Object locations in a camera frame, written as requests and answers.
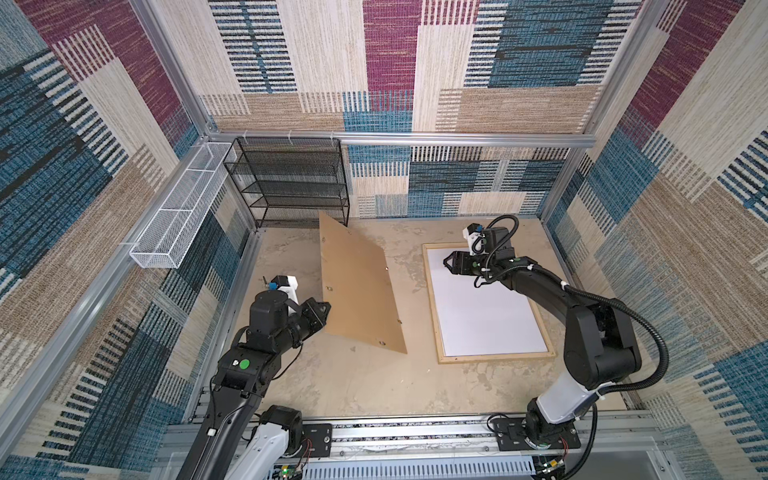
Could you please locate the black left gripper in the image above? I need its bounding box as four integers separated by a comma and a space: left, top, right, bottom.
272, 298, 329, 356

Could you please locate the brown cardboard backing board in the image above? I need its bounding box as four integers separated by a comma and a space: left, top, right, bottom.
319, 213, 407, 354

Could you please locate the autumn forest photo print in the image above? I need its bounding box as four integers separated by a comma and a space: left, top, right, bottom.
427, 245, 550, 358

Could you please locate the light wooden picture frame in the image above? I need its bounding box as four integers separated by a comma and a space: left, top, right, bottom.
421, 241, 557, 365

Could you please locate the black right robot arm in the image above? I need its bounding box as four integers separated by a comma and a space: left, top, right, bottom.
443, 223, 642, 449

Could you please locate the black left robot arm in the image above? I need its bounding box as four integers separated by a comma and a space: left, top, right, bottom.
178, 290, 331, 479

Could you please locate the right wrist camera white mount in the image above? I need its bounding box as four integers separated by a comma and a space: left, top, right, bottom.
463, 223, 486, 256

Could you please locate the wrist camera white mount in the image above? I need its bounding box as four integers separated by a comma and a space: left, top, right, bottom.
463, 223, 486, 256
267, 275, 298, 305

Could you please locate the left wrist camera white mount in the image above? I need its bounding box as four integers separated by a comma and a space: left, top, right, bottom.
267, 275, 298, 305

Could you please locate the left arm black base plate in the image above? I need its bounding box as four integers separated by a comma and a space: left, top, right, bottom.
300, 423, 333, 459

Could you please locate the black wire mesh shelf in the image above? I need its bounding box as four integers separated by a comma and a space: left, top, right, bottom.
223, 137, 351, 228

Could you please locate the white wire mesh basket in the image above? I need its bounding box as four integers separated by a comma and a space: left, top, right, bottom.
130, 142, 232, 269

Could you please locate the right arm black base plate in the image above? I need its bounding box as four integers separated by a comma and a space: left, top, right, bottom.
486, 415, 582, 452

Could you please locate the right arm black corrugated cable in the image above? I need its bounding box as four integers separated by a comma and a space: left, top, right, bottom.
557, 284, 670, 480

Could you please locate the aluminium mounting rail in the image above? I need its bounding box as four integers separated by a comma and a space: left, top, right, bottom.
151, 411, 683, 479

